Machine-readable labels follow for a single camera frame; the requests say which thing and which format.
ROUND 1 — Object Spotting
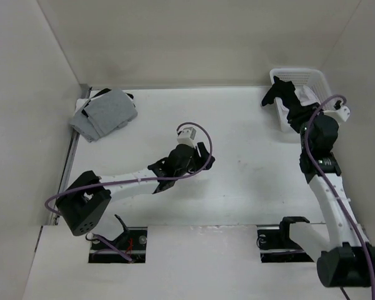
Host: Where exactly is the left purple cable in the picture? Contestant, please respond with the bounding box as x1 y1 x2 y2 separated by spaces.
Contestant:
44 122 214 263

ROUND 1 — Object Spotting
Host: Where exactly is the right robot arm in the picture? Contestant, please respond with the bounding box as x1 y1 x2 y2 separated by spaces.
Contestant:
277 114 375 288

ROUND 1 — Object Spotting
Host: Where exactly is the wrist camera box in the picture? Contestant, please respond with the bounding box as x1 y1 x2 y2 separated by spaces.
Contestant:
324 98 351 124
177 127 196 148

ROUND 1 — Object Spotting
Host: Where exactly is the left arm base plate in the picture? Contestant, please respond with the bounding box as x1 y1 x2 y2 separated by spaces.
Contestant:
85 227 148 264

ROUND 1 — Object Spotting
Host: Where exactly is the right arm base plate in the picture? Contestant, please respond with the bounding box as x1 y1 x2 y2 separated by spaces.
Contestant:
256 226 313 263

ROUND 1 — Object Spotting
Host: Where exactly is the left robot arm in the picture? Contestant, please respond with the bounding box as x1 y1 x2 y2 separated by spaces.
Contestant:
56 142 216 249

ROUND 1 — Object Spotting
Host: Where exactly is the white plastic basket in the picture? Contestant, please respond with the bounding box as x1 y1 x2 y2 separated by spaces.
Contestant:
269 67 339 133

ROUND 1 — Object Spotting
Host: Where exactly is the left aluminium rail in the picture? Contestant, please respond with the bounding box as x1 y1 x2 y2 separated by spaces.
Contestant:
48 83 92 226

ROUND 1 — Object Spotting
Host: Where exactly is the folded grey tank top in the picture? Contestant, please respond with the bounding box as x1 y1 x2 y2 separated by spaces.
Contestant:
69 88 138 143

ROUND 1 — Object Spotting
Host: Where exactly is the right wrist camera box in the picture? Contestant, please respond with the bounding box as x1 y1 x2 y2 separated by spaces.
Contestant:
324 98 351 124

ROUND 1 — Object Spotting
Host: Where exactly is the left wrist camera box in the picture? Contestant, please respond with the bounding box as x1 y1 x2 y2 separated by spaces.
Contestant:
177 127 196 148

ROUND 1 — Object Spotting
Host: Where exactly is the white tank top in basket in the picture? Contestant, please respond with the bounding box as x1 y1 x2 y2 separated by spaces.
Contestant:
295 86 321 106

